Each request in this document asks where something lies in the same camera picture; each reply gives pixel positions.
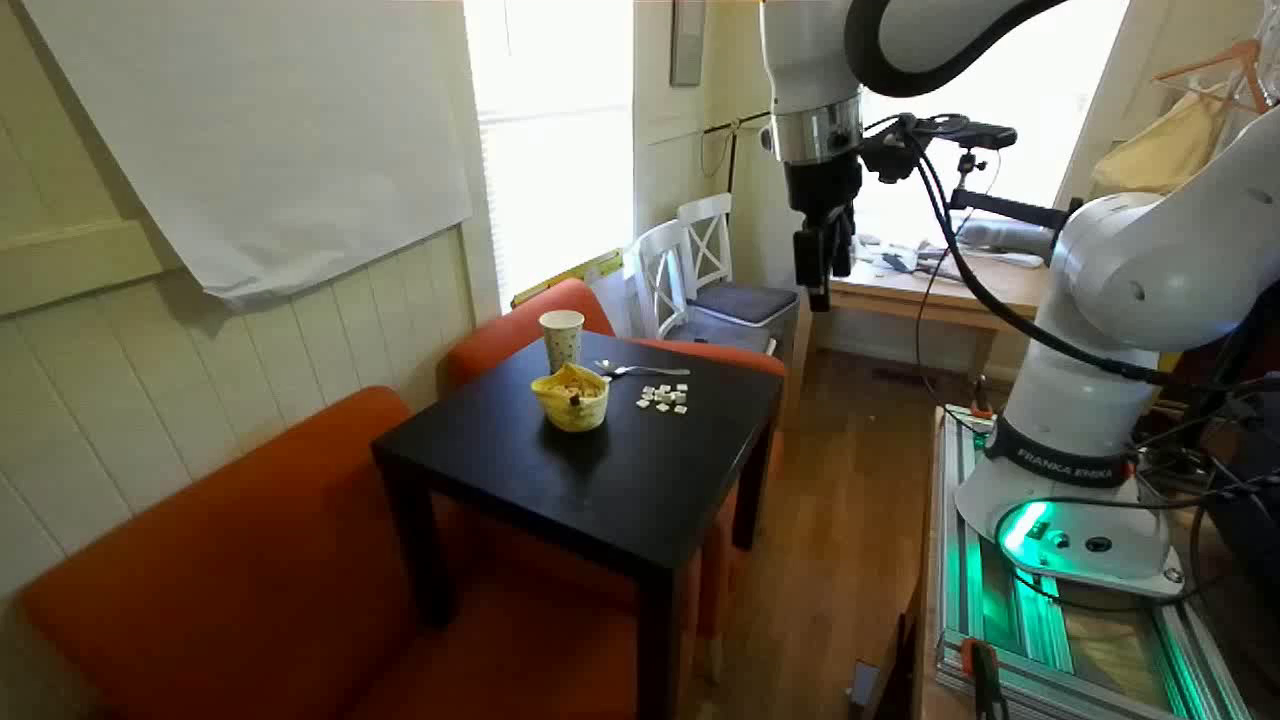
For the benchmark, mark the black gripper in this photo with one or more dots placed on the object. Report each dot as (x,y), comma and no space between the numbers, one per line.
(824,202)

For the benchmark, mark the aluminium robot base platform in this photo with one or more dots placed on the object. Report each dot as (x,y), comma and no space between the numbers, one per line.
(1067,640)

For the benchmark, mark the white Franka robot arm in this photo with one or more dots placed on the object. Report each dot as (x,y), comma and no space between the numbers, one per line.
(1134,266)

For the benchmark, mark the yellow bowl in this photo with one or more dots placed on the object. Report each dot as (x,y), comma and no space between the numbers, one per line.
(575,407)

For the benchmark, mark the light wooden desk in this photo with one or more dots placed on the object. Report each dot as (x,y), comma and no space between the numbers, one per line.
(933,297)

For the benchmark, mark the white wooden chair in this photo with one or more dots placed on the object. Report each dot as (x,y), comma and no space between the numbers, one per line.
(709,240)
(663,275)

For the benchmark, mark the metal spoon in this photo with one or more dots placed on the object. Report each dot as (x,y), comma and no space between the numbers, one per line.
(643,371)

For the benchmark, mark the cream letter tile E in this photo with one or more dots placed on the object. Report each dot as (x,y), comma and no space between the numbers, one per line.
(643,402)

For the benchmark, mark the white paper cup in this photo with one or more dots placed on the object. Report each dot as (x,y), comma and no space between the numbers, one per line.
(560,337)

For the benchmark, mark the black square side table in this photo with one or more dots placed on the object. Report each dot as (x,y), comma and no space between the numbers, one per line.
(600,464)

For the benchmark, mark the yellow hanging garment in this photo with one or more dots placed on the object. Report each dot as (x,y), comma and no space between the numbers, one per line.
(1166,155)

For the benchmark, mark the wooden clothes hanger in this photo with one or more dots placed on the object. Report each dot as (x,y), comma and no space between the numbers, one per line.
(1234,64)

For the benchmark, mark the white hanging sheet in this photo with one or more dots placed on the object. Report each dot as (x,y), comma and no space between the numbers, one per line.
(266,135)

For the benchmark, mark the orange sofa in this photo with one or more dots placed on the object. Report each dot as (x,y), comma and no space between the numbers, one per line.
(255,585)

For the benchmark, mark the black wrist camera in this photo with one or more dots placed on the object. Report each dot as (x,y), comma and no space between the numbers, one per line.
(933,135)

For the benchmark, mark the grey wall picture frame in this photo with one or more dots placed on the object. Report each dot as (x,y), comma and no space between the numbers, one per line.
(686,41)

